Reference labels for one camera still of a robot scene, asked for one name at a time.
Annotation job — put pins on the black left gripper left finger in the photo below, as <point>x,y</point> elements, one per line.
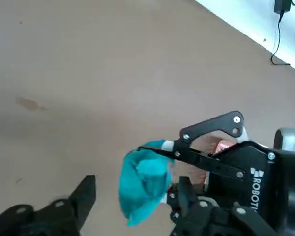
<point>64,216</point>

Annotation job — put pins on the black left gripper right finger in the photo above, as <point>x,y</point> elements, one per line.
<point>211,221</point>

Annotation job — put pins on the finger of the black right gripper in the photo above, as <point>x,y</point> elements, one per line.
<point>211,164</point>

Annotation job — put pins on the teal cartoon biscuit packet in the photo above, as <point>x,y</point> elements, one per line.
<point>142,186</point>

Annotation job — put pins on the black power adapter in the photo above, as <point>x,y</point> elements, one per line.
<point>282,5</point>

